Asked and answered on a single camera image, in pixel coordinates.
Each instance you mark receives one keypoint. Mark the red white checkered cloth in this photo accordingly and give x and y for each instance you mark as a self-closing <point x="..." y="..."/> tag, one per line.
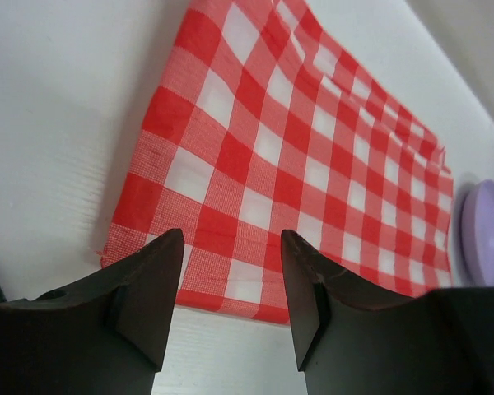
<point x="261" y="123"/>

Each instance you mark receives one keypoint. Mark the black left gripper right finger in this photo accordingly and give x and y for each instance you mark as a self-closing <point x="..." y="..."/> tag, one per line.
<point x="351" y="336"/>

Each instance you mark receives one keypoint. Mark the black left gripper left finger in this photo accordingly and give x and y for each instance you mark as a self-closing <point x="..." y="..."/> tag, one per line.
<point x="103" y="334"/>

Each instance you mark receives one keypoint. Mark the lilac plastic plate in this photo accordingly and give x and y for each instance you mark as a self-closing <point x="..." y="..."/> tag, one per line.
<point x="477" y="233"/>

